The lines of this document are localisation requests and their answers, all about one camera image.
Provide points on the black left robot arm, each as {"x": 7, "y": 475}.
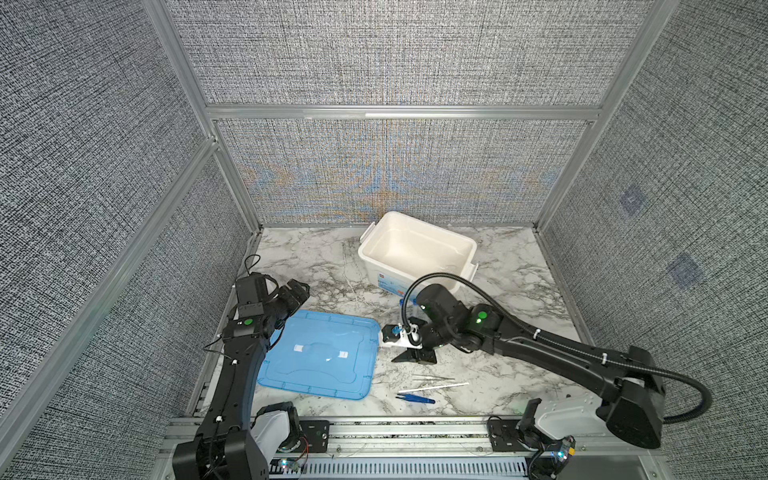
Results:
{"x": 224, "y": 446}

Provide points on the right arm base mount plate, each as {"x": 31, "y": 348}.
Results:
{"x": 512, "y": 434}

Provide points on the aluminium front rail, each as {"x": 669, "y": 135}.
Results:
{"x": 433, "y": 447}

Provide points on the blue plastic bin lid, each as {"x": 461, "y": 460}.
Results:
{"x": 323, "y": 354}

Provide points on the aluminium enclosure frame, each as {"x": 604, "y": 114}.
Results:
{"x": 104, "y": 130}

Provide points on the white plastic pipette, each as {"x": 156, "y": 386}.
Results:
{"x": 433, "y": 388}

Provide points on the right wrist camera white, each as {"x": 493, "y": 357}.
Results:
{"x": 395, "y": 335}

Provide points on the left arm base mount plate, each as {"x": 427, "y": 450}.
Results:
{"x": 313, "y": 437}

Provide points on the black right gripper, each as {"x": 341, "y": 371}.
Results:
{"x": 418, "y": 355}

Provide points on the blue plastic tweezers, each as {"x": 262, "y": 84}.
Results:
{"x": 411, "y": 398}

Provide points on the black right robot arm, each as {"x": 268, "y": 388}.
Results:
{"x": 632, "y": 397}

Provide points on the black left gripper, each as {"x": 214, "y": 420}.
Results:
{"x": 292, "y": 302}

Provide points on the white plastic storage bin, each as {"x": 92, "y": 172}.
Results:
{"x": 398, "y": 249}

